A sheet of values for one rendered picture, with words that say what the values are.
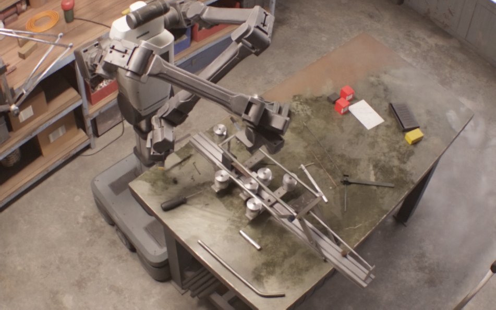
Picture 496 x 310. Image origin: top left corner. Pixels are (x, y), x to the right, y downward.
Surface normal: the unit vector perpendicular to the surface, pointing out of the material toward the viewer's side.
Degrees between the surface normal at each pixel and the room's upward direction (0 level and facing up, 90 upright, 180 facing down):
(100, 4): 0
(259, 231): 0
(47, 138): 91
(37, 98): 91
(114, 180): 0
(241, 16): 50
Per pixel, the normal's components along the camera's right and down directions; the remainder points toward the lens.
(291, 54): 0.07, -0.64
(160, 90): 0.66, 0.60
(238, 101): 0.42, 0.11
